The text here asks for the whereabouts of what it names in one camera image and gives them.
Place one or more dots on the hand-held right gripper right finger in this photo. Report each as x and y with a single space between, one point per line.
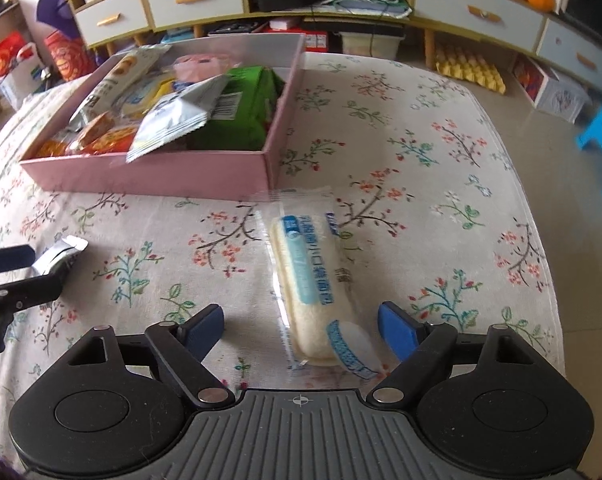
398 327

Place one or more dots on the white paper bag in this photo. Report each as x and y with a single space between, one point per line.
21 85

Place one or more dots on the pink cardboard box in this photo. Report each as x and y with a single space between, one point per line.
181 175

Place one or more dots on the green snack packet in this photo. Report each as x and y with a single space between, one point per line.
241 125

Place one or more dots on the white packet black print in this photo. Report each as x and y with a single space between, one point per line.
171 120

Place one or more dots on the clear pink candy bag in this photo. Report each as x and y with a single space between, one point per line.
201 66

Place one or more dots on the blue plastic stool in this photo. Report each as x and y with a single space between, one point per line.
601 130

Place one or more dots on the yellow egg tray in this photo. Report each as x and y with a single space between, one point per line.
471 67

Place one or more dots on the clear storage box black lid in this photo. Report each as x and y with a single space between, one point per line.
236 27

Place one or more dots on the small white red box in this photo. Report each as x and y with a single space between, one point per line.
285 23

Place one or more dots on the long white tart packet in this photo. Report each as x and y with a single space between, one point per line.
116 75

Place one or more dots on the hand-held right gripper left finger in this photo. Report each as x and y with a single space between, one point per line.
206 330

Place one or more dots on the wooden tv cabinet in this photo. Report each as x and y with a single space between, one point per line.
429 42

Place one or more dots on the floral tablecloth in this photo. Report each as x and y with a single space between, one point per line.
431 185

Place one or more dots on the orange white snack packet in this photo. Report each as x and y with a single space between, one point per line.
98 127

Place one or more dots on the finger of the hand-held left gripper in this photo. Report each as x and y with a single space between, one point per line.
31 290
6 260

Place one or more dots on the small silvery white snack packet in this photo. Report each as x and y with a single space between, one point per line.
61 255

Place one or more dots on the yellow biscuit packet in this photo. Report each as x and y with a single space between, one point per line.
148 97

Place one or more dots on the white patterned box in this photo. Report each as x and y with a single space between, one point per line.
561 97

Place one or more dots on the storage box blue lid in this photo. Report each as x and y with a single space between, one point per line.
178 35

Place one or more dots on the clear bread packet blue label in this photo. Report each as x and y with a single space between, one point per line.
301 270

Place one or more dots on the red gift bag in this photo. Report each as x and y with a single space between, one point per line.
8 55

